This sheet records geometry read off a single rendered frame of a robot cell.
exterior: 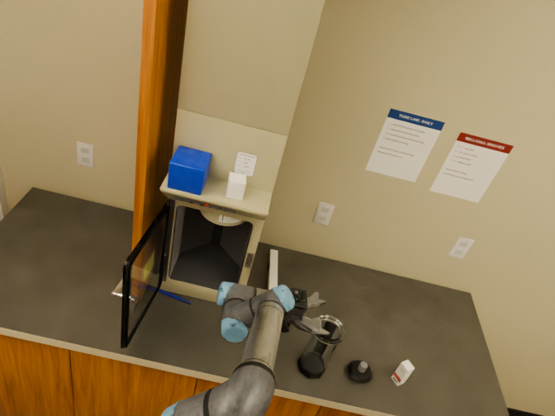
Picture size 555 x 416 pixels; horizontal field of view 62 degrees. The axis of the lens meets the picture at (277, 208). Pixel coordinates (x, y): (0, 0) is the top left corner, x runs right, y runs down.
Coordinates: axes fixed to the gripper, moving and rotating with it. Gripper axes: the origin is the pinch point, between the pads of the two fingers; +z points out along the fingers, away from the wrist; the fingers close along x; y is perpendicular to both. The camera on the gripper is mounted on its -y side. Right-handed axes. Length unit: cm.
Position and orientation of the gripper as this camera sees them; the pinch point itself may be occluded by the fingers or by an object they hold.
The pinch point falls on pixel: (325, 319)
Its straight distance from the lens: 151.2
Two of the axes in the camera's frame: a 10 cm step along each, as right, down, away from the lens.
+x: 0.0, -6.1, 7.9
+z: 9.6, 2.3, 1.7
